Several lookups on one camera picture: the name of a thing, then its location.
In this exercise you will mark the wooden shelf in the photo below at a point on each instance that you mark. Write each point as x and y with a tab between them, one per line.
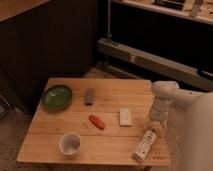
146	5

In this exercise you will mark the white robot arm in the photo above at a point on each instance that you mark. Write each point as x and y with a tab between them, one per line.
197	152

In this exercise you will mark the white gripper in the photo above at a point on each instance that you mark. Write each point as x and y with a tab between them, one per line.
156	115

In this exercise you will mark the vertical metal pole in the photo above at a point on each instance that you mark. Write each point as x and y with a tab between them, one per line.
109	19

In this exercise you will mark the white plastic bottle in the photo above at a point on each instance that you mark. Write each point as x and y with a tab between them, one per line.
144	146

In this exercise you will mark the dark rectangular block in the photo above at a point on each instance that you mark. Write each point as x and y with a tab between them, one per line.
89	96

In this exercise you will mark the white plastic cup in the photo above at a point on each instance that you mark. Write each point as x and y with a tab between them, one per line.
69	144

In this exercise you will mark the green bowl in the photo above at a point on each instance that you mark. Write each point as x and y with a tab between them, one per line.
56	97

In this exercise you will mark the white rectangular box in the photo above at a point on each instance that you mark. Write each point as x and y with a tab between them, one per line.
125	117

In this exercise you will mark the red oblong object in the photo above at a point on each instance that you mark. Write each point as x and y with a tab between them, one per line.
97	122

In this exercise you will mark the wooden table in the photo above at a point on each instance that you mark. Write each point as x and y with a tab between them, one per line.
112	146

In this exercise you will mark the grey metal beam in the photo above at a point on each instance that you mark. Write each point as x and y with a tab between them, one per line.
155	63

